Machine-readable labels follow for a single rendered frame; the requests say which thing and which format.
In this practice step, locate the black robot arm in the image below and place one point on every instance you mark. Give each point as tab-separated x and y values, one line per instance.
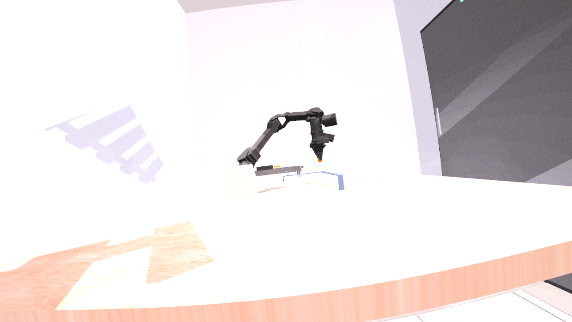
315	116

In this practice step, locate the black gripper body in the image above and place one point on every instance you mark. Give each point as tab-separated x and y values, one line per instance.
317	138

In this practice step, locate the clear low corner wall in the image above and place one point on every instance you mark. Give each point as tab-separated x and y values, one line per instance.
328	179

